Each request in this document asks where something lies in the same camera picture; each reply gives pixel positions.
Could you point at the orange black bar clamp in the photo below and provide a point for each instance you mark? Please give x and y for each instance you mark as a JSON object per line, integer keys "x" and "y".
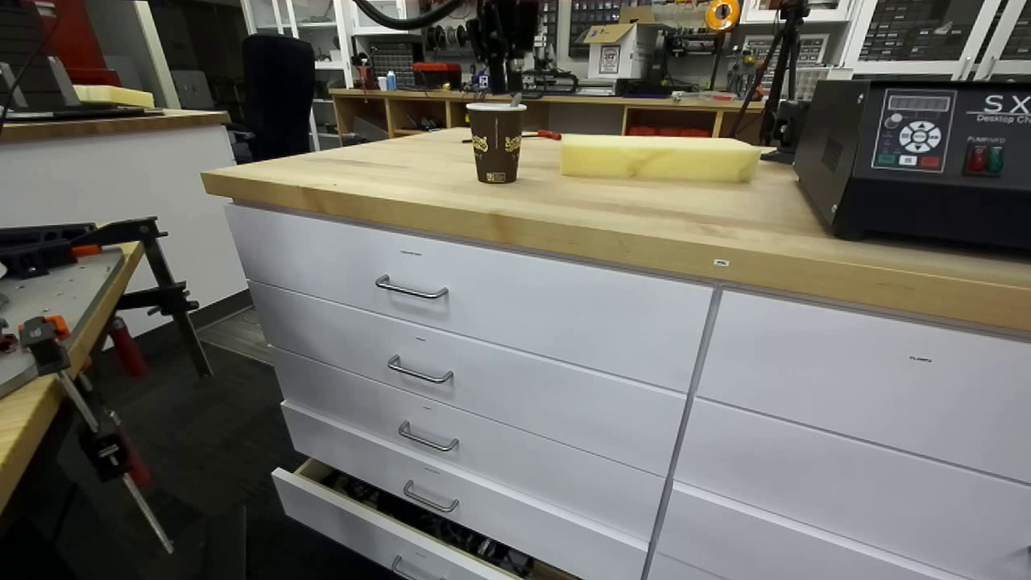
{"x": 101, "y": 441}

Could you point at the black camera tripod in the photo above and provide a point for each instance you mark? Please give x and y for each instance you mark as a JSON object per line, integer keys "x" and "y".
{"x": 777, "y": 65}

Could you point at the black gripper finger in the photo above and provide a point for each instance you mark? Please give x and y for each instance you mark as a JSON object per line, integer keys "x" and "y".
{"x": 517, "y": 68}
{"x": 486, "y": 72}

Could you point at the open bottom white drawer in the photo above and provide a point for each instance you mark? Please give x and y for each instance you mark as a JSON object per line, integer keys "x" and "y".
{"x": 396, "y": 537}

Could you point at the black office chair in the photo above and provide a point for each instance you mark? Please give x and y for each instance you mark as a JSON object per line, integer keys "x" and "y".
{"x": 278, "y": 86}

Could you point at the yellow foam block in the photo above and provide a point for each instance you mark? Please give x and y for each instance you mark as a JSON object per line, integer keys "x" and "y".
{"x": 657, "y": 159}

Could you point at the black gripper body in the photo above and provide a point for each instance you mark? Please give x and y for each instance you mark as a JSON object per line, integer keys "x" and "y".
{"x": 504, "y": 23}

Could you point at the top left white drawer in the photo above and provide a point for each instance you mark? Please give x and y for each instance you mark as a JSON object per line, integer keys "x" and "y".
{"x": 593, "y": 316}

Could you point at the brown paper coffee cup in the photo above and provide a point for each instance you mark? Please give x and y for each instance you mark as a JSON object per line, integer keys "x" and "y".
{"x": 496, "y": 141}

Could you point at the wooden shelf workbench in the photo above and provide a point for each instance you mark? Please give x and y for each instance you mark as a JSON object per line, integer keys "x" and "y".
{"x": 428, "y": 110}

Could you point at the black control box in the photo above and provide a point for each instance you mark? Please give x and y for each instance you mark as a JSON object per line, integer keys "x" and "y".
{"x": 921, "y": 159}

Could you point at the top right white drawer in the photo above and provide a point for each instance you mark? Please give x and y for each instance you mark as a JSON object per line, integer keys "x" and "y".
{"x": 915, "y": 387}

